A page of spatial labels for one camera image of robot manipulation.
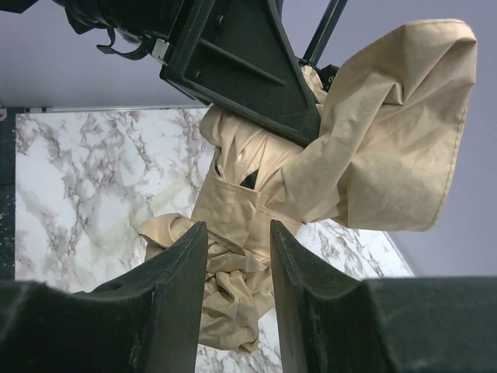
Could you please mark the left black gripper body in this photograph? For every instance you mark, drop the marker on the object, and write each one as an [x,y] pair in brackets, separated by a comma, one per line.
[236,55]

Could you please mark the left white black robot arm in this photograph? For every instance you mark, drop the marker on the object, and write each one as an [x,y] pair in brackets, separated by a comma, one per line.
[156,25]

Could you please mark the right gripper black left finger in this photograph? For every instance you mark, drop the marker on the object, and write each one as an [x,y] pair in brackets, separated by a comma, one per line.
[146,320]

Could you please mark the beige umbrella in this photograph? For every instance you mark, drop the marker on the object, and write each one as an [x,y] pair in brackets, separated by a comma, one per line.
[384,160]

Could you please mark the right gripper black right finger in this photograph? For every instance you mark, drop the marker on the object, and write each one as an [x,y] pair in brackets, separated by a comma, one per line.
[331,322]

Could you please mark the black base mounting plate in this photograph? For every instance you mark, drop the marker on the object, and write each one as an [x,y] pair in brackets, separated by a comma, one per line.
[8,204]

